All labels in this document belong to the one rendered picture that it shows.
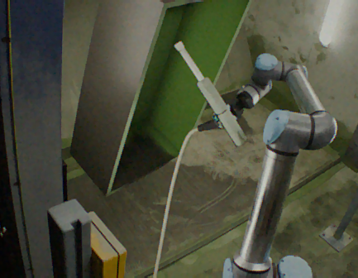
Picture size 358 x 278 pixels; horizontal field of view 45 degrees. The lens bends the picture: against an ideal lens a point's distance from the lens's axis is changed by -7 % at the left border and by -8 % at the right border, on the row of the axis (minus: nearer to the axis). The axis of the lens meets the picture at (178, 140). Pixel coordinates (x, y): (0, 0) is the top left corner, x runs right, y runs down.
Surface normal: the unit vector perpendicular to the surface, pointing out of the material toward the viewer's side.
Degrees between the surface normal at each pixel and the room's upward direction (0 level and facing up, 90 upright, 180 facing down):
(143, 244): 0
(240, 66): 57
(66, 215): 0
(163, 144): 12
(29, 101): 90
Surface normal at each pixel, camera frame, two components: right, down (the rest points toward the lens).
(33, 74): 0.62, 0.54
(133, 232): 0.14, -0.79
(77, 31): 0.61, 0.03
